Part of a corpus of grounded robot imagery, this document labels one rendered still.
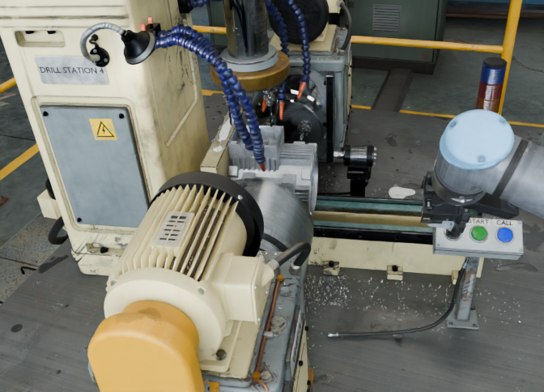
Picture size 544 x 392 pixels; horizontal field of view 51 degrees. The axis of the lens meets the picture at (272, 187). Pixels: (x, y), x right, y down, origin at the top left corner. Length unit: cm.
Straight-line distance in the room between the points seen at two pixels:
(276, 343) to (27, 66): 78
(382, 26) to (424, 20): 31
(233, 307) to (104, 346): 18
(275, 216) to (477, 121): 45
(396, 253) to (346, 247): 12
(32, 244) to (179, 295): 178
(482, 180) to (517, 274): 74
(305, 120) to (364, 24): 295
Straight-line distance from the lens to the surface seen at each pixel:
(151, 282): 71
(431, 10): 439
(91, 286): 158
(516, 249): 124
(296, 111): 158
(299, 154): 138
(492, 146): 83
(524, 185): 84
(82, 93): 128
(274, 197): 116
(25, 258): 240
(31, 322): 155
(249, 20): 124
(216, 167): 129
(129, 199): 138
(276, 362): 85
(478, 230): 123
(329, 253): 149
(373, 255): 148
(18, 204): 355
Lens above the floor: 182
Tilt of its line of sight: 34 degrees down
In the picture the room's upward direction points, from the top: 4 degrees counter-clockwise
